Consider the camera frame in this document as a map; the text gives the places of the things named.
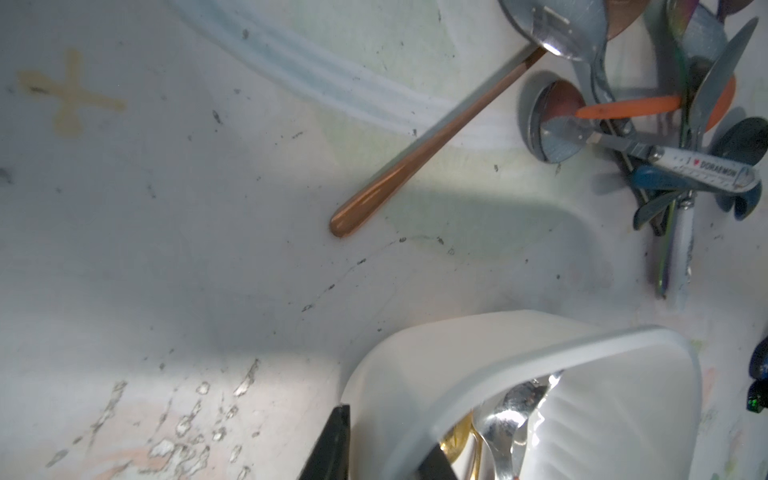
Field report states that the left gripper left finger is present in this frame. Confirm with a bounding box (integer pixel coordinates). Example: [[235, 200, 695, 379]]
[[298, 404, 351, 480]]

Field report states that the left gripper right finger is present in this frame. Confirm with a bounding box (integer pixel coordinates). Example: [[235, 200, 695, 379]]
[[413, 446, 457, 480]]

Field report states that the gold spoon green handle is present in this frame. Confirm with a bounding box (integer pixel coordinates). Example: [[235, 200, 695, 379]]
[[439, 412, 482, 480]]

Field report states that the steel spoon green marbled handle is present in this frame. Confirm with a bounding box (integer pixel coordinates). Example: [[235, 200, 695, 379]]
[[472, 377, 549, 479]]

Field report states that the white plastic storage box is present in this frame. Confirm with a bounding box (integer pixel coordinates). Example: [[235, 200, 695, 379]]
[[342, 310, 702, 479]]

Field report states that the dark teal blue spoon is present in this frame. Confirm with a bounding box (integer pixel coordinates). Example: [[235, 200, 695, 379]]
[[630, 165, 763, 221]]

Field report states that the textured steel spoon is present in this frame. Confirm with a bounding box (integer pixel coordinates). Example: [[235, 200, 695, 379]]
[[501, 0, 615, 103]]

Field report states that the bronze brown spoon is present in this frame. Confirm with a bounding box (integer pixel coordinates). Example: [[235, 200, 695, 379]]
[[329, 1, 649, 238]]

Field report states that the iridescent rainbow spoon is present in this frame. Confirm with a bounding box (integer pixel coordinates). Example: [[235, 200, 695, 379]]
[[657, 1, 700, 307]]

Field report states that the purple spoon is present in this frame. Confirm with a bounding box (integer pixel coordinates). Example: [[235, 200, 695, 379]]
[[716, 0, 753, 23]]

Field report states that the floral table mat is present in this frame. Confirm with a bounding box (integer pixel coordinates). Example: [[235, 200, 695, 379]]
[[1, 1, 767, 479]]

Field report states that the blue black stapler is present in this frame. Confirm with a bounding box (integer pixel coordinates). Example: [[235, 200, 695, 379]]
[[746, 338, 768, 413]]

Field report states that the Pochacco white handled spoon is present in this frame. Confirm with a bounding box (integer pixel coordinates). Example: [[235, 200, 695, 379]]
[[666, 192, 695, 311]]

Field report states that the Doraemon white handled spoon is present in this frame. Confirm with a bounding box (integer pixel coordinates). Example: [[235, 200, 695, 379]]
[[530, 116, 761, 194]]

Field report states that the orange handled spoon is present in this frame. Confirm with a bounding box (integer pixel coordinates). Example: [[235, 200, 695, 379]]
[[575, 75, 737, 131]]

